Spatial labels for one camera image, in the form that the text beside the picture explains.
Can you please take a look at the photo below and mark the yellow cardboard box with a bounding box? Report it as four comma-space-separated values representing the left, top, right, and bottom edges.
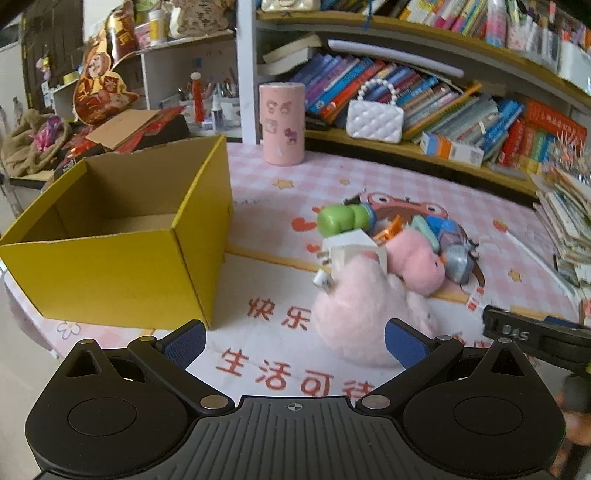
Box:
1, 136, 232, 330

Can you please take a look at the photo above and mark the grey blue toy figure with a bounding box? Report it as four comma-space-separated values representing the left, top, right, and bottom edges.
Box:
438, 229, 480, 285

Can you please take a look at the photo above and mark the pink printed table mat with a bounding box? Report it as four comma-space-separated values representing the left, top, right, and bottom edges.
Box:
4, 141, 584, 407

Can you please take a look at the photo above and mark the blue toy block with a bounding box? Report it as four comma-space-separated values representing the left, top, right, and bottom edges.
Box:
426, 215, 461, 237

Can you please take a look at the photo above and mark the green caterpillar toy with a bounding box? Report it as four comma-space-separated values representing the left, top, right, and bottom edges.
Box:
317, 202, 378, 238

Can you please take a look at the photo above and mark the pile of papers and booklets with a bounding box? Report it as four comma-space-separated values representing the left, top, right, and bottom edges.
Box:
534, 167, 590, 302

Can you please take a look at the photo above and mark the pink cylindrical container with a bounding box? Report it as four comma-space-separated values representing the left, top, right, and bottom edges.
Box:
259, 82, 305, 166

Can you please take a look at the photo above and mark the white cubby shelf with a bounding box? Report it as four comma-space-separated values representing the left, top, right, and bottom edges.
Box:
48, 28, 242, 139

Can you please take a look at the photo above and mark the brown flat cardboard sheet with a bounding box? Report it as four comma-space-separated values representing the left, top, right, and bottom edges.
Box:
86, 109, 158, 150

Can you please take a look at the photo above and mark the small pink plush chick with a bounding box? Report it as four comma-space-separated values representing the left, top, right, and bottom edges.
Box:
385, 229, 446, 296

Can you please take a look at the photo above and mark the brown plush blanket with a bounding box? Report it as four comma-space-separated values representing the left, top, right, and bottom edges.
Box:
1, 109, 71, 178

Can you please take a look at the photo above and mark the wooden bookshelf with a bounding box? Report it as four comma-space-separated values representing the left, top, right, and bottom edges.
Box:
236, 1, 590, 204

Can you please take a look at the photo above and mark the red cartoon paper decoration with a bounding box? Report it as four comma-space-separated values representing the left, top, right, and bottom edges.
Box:
73, 1, 139, 125

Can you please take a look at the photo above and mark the orange white blue carton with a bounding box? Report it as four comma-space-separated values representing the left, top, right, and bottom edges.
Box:
420, 132, 484, 168

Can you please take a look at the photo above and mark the orange plastic comb clip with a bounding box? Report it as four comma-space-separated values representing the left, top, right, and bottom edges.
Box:
373, 215, 404, 246

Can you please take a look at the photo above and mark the teal round case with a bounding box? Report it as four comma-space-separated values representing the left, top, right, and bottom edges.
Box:
410, 215, 441, 254

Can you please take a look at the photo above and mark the large pink plush toy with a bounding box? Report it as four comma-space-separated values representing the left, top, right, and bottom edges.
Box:
311, 256, 440, 368

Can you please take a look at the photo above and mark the white quilted pearl purse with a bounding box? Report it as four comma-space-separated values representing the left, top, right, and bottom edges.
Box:
346, 78, 405, 144

